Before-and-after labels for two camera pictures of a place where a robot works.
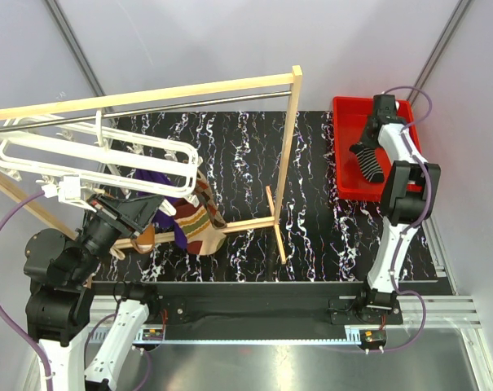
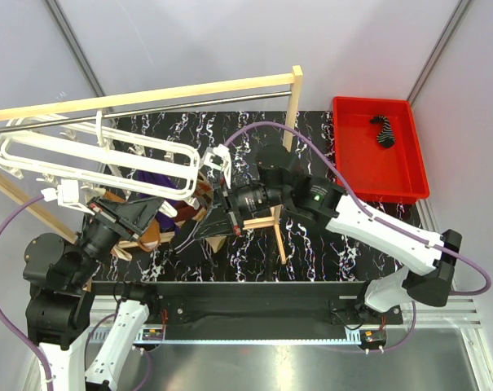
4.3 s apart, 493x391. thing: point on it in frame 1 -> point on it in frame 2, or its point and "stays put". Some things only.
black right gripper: [367, 142] -> [234, 212]
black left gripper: [132, 213] stays put
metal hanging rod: [161, 109] stays put
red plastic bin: [350, 116] stays put
